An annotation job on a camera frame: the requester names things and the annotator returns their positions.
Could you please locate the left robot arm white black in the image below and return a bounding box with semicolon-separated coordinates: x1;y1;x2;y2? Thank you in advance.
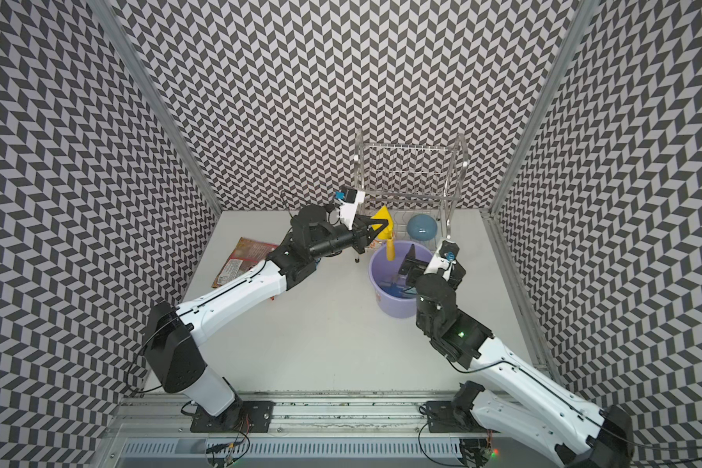
142;202;394;417

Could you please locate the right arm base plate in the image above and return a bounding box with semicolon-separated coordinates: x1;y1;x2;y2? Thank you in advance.
419;401;484;433

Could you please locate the yellow plastic shovel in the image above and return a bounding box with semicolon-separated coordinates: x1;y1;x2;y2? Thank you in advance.
370;206;396;261

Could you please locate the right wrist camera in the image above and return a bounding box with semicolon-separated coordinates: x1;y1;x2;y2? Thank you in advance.
424;239;459;279

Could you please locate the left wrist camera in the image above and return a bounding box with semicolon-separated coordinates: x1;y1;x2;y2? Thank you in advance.
335;186;366;230

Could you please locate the blue bowl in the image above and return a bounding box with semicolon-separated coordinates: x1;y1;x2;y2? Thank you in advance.
406;214;438;242

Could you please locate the aluminium frame post right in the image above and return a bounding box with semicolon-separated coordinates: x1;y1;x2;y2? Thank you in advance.
482;0;601;381

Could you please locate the aluminium frame post left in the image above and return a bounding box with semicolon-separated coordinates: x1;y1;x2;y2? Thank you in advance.
87;0;222;216

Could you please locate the red snack bag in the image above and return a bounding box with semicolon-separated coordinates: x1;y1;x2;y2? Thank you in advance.
212;237;277;289

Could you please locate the purple plastic bucket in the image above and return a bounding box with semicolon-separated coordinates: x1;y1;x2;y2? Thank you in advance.
368;241;433;319

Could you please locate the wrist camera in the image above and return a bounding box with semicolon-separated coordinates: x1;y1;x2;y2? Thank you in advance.
424;239;459;279
335;186;366;230

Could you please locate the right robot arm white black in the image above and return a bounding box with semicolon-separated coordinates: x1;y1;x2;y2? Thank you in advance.
399;241;634;467

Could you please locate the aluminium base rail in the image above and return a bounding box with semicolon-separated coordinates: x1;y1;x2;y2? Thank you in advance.
104;391;604;468

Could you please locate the blue plastic trowel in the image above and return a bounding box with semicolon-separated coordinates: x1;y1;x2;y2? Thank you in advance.
379;275;415;298

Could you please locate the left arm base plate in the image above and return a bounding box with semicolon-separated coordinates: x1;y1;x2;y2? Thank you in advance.
190;401;275;435

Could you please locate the aluminium frame post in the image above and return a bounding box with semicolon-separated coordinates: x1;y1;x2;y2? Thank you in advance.
87;0;222;216
482;0;601;381

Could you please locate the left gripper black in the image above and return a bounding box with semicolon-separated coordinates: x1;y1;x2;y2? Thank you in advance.
308;213;386;261

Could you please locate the silver metal dish rack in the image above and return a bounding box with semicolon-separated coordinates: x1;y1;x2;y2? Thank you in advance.
352;130;471;251

